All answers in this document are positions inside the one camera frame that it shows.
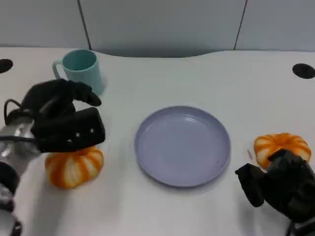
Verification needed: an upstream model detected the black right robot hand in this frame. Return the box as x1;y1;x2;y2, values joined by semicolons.
235;148;315;223

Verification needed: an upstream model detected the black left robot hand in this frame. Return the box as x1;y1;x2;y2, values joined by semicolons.
21;79;106;153

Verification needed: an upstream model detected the orange white toy bread roll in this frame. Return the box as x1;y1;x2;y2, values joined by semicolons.
44;145;104;189
253;133;312;170

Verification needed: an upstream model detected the pale green mug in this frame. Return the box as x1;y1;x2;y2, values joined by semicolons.
52;49;103;95

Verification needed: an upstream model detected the lilac plate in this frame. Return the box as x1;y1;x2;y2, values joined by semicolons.
134;105;231;189

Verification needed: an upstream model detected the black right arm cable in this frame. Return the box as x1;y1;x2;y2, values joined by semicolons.
285;221;296;236

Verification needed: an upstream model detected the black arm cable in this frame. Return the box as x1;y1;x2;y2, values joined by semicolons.
285;221;296;236
3;98;36;143

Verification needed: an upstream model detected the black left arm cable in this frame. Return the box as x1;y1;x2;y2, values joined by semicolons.
3;98;36;143

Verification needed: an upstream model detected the black table cable grommet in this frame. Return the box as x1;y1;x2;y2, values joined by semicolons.
292;63;315;80
0;59;14;74

